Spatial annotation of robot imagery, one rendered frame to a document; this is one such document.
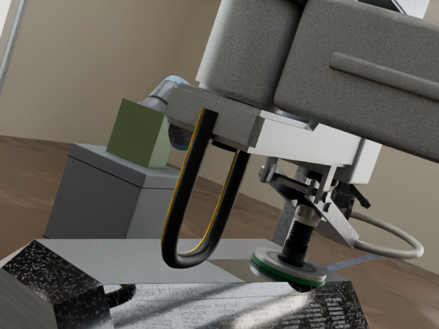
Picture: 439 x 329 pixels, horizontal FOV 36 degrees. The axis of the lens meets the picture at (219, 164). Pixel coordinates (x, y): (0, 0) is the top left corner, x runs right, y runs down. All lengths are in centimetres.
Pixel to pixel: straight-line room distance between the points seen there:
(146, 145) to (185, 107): 163
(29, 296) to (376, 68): 78
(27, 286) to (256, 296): 60
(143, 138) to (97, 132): 621
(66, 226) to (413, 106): 202
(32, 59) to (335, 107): 681
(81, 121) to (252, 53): 760
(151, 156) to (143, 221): 27
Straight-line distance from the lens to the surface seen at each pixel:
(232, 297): 164
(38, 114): 818
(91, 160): 287
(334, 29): 121
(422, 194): 851
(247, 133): 120
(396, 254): 240
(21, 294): 141
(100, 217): 284
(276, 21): 124
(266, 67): 123
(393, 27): 119
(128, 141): 293
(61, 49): 816
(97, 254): 153
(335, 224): 203
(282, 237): 379
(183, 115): 126
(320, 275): 194
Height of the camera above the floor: 127
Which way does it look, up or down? 6 degrees down
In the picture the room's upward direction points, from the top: 19 degrees clockwise
